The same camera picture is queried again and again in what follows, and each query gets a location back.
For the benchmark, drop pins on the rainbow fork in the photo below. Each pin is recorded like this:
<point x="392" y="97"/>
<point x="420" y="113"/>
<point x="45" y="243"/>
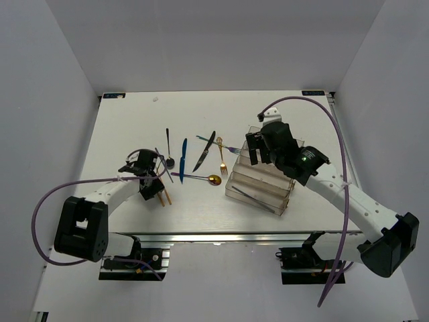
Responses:
<point x="231" y="149"/>

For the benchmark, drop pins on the right blue table label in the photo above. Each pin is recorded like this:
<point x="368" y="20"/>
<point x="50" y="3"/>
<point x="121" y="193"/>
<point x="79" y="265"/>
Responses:
<point x="312" y="93"/>

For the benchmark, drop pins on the gold ornate fork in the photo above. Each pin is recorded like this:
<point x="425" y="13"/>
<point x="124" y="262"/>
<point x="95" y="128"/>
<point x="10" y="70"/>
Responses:
<point x="223" y="166"/>

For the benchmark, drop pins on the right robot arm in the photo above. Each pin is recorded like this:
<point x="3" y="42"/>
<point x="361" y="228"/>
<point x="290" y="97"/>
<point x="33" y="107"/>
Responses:
<point x="386" y="238"/>

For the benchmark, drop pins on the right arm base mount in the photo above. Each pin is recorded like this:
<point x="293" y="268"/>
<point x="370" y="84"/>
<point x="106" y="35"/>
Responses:
<point x="299" y="267"/>

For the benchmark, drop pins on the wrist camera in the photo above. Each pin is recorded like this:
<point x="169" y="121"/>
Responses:
<point x="132" y="157"/>
<point x="269" y="116"/>

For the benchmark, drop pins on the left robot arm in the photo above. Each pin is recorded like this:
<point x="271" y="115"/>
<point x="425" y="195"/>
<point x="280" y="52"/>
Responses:
<point x="83" y="229"/>

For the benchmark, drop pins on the purple gold spoon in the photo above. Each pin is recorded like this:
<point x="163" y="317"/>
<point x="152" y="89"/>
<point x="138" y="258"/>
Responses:
<point x="212" y="179"/>

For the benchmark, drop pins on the black knife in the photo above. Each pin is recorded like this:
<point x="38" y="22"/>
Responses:
<point x="205" y="151"/>

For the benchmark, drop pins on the blue knife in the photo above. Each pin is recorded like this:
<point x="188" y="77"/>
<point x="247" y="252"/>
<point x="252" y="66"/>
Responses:
<point x="182" y="160"/>

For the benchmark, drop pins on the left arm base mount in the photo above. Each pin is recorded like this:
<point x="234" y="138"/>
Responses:
<point x="147" y="264"/>

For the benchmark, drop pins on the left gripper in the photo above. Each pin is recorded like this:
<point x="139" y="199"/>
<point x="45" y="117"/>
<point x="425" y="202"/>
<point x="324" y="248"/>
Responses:
<point x="148" y="194"/>

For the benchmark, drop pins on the left blue table label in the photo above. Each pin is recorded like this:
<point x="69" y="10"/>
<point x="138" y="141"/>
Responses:
<point x="114" y="95"/>

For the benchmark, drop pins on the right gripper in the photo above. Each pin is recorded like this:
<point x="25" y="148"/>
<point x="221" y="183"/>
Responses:
<point x="252" y="142"/>

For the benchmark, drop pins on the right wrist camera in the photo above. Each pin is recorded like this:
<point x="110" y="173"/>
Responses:
<point x="269" y="116"/>

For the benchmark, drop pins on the blue table label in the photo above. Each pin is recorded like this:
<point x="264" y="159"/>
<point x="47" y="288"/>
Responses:
<point x="312" y="93"/>
<point x="114" y="95"/>

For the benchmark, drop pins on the black spoon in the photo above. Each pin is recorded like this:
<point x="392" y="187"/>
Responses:
<point x="170" y="162"/>

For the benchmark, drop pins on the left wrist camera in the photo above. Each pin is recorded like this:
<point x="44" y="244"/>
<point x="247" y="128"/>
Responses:
<point x="132" y="157"/>

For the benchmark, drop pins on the clear tiered utensil organizer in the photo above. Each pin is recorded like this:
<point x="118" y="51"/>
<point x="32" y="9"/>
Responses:
<point x="262" y="181"/>

